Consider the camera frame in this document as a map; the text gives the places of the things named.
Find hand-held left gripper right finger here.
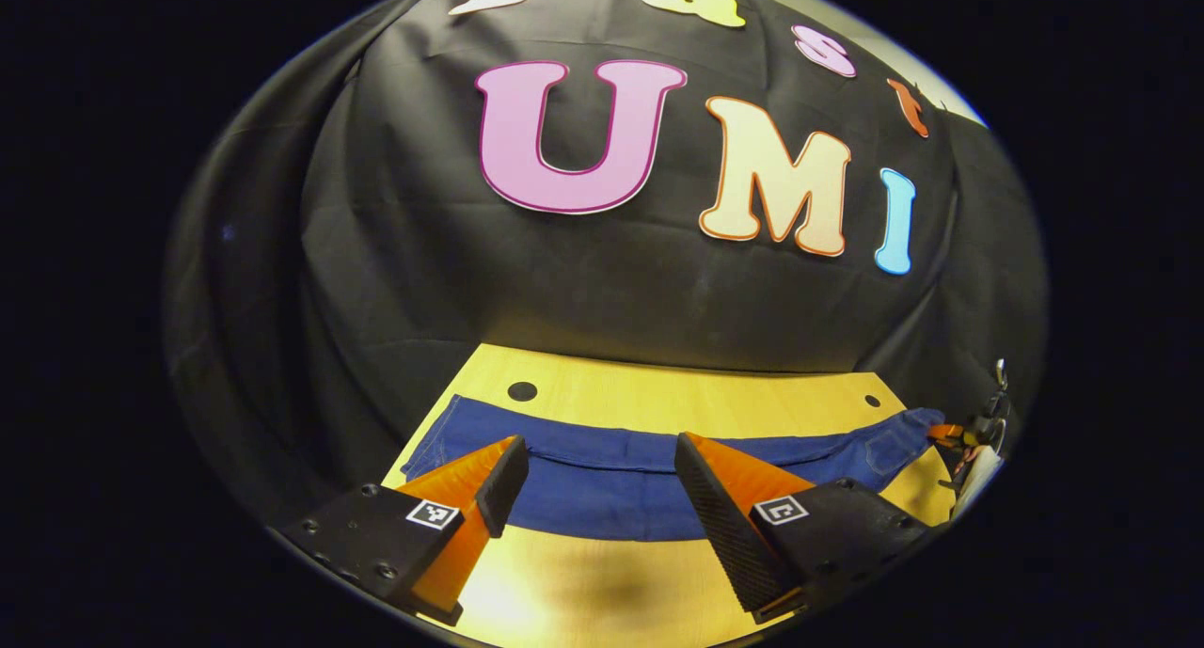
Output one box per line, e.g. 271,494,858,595
673,432,932,625

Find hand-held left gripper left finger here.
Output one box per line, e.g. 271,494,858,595
273,435,531,628

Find blue denim jeans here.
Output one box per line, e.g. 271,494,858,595
403,394,946,544

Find black backdrop cloth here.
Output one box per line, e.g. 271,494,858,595
162,0,1050,536

